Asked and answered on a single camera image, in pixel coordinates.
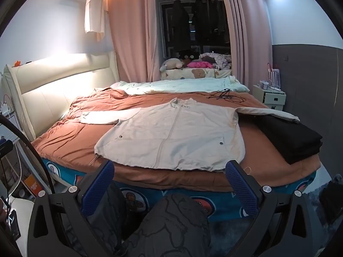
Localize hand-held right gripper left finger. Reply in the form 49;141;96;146
27;161;116;257

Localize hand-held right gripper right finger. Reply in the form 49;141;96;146
225;160;320;257

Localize beige zip jacket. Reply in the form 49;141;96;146
80;98;301;172

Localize dark hanging clothes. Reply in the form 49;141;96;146
169;0;231;52

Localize orange-brown blanket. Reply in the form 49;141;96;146
32;87;322;193

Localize orange box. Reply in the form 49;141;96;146
23;175;41;201

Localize blue printed bed sheet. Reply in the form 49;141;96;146
40;158;318;221

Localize black folded cloth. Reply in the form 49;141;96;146
237;114;323;164

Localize dark patterned pants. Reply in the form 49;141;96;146
88;185;212;257

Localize dark cloth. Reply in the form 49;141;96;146
319;174;343;225

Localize black flat device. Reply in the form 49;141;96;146
7;209;22;240

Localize stack of books and papers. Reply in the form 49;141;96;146
253;84;287;111

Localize cream padded bed headboard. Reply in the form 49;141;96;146
1;51;120;142

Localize pale green quilt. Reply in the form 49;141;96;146
110;75;250;97

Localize bear print cushion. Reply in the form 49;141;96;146
161;68;232;80

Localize pink cloth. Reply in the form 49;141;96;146
188;61;214;69

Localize floral cloth pile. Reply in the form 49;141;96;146
201;53;232;70

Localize brown plush bear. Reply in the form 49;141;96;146
179;49;201;63

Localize cream plush toy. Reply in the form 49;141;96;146
160;57;185;72

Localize pink curtain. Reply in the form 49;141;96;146
222;0;274;91
107;0;161;82

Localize white hanging cloth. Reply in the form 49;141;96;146
84;0;105;42

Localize thick black cable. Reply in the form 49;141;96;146
0;114;55;194

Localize thin black cable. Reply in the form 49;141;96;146
208;88;245;103

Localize white wire rack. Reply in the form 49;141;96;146
266;63;282;91

